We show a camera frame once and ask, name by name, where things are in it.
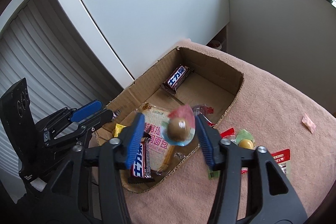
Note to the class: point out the green candy packet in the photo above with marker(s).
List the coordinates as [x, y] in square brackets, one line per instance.
[213, 174]

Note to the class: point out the yellow ball candy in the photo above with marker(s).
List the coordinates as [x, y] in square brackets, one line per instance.
[244, 139]

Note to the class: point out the brown cardboard box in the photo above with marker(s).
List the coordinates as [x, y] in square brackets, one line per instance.
[212, 82]

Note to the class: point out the brown ball candy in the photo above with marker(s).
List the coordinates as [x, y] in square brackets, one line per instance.
[178, 128]

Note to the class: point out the red clear plum packet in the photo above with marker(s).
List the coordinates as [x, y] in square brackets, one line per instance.
[229, 134]

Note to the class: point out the packaged bread loaf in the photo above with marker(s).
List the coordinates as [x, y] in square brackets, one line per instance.
[160, 151]

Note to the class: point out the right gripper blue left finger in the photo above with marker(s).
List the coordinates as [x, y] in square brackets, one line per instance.
[130, 138]

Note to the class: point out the dark snickers bar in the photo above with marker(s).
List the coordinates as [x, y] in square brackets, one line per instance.
[140, 170]

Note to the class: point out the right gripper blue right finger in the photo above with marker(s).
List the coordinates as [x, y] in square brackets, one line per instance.
[209, 140]

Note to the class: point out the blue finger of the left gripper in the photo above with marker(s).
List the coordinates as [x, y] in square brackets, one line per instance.
[95, 121]
[85, 111]

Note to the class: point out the red white snack pouch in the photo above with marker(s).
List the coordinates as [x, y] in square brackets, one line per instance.
[283, 158]

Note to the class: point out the brown snickers bar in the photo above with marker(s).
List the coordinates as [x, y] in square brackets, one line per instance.
[177, 77]

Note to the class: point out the red clear packet in box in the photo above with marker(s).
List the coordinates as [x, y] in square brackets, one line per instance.
[205, 111]

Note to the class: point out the yellow snack packet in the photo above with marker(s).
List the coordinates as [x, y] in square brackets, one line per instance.
[118, 129]

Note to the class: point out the pink small candy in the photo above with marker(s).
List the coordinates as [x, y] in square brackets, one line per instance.
[308, 123]

